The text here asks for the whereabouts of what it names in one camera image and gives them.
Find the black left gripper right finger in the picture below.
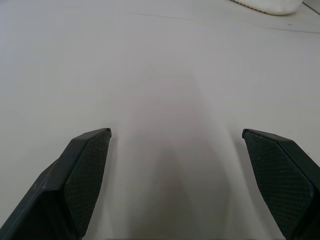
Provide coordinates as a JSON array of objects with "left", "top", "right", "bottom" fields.
[{"left": 241, "top": 128, "right": 320, "bottom": 240}]

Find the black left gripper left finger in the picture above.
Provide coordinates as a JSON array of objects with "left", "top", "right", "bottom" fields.
[{"left": 0, "top": 127, "right": 113, "bottom": 240}]

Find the white ribbed object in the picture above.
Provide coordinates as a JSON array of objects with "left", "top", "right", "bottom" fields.
[{"left": 229, "top": 0, "right": 305, "bottom": 15}]

